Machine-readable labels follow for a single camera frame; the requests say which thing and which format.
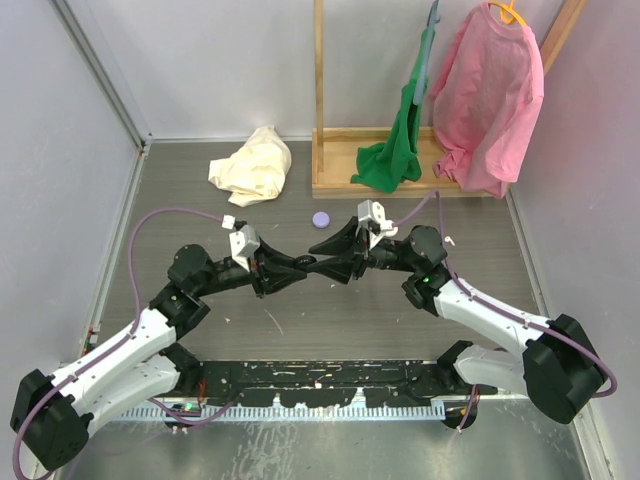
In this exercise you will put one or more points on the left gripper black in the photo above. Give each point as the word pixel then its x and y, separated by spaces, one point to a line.
pixel 276 270

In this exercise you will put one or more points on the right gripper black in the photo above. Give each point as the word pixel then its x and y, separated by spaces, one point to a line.
pixel 340 268

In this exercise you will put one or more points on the black earbud charging case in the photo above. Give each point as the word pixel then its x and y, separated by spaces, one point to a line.
pixel 304 261

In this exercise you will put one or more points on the purple earbud charging case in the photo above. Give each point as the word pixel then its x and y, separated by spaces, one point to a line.
pixel 321 220

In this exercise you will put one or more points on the cream cloth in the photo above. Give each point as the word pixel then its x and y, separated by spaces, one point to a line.
pixel 256 172

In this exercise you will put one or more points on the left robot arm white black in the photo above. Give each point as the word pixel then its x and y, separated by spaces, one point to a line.
pixel 55 415

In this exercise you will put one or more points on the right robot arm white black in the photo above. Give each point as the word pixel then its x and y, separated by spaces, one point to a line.
pixel 552 362

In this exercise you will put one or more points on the green shirt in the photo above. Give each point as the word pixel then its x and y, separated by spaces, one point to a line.
pixel 385 165

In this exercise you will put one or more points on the wooden clothes rack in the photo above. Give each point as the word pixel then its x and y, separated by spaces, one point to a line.
pixel 334 149

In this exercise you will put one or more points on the blue hanger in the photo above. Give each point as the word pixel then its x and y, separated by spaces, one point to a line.
pixel 424 57

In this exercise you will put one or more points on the pink shirt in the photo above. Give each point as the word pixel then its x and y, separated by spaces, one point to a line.
pixel 486 102

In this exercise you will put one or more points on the orange hanger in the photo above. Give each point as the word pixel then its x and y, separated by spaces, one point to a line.
pixel 508 14

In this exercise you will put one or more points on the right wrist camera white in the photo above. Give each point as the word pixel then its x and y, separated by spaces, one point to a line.
pixel 372 218

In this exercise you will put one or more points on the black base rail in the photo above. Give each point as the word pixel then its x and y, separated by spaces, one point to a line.
pixel 314 384

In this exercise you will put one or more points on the white cable duct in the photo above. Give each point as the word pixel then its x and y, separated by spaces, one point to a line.
pixel 358 411

